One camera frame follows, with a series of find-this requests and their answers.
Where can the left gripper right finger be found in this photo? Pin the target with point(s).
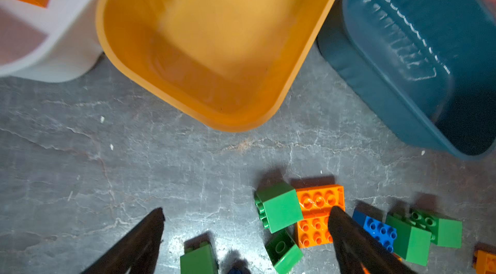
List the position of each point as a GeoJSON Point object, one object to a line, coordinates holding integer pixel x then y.
{"type": "Point", "coordinates": [354, 246]}

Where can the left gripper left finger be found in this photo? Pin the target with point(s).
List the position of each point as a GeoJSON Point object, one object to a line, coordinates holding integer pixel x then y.
{"type": "Point", "coordinates": [137, 251]}

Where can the blue lego brick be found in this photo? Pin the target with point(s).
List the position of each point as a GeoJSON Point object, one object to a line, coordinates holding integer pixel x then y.
{"type": "Point", "coordinates": [383, 233]}

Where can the large orange lego plate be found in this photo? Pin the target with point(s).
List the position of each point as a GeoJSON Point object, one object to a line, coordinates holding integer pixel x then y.
{"type": "Point", "coordinates": [316, 204]}

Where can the green hollow lego brick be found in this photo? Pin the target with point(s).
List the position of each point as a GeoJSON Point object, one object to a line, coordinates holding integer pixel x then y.
{"type": "Point", "coordinates": [199, 260]}

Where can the teal plastic bin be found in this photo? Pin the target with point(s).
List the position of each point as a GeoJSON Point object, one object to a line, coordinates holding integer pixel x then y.
{"type": "Point", "coordinates": [426, 68]}

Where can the white plastic bin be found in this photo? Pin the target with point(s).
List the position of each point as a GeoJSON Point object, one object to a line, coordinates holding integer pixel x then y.
{"type": "Point", "coordinates": [53, 44]}

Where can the yellow plastic bin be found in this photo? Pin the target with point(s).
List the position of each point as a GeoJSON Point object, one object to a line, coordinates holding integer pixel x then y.
{"type": "Point", "coordinates": [226, 63]}

